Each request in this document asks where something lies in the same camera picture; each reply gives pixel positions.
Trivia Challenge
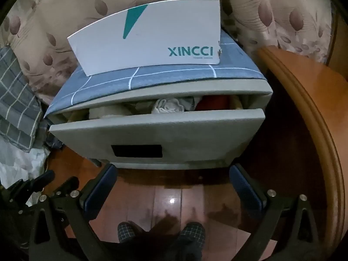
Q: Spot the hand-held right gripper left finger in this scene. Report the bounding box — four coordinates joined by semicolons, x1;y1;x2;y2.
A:
28;163;120;261

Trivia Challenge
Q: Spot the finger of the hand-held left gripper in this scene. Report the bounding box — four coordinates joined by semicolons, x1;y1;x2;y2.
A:
52;176;80;196
13;170;55;196

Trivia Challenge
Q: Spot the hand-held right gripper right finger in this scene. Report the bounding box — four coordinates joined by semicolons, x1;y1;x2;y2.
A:
229;163;320;261

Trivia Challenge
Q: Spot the red underwear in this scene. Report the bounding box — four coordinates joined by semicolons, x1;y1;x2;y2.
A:
196;95;231;111

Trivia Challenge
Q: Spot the grey-blue underwear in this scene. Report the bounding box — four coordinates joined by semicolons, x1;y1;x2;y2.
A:
179;96;203;112

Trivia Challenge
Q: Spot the grey ribbed knit garment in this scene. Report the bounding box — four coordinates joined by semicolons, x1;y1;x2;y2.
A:
152;98;187;115

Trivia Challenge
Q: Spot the white shoe box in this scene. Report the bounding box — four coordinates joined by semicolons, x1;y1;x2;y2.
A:
67;0;221;76

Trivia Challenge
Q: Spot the white plastic bag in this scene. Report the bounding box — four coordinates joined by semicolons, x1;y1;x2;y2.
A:
0;139;48;188

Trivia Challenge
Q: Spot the dark blue cloth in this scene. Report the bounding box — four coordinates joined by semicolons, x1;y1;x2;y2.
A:
41;118;67;153

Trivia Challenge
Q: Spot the plaid slipper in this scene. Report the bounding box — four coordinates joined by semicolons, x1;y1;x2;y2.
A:
181;222;204;244
117;222;142;244

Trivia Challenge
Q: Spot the grey plaid cloth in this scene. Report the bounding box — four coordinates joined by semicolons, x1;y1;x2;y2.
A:
0;46;44;153

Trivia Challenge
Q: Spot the grey nightstand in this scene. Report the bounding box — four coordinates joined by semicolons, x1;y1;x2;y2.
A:
43;79;274;172

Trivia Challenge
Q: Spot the blue checked cloth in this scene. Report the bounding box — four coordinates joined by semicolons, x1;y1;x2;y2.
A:
43;30;268;119

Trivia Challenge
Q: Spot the floral beige curtain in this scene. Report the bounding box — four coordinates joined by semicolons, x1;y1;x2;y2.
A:
221;0;335;64
0;0;231;106

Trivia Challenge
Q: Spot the orange wooden bed frame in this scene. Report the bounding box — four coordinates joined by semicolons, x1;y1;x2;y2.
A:
257;46;344;240

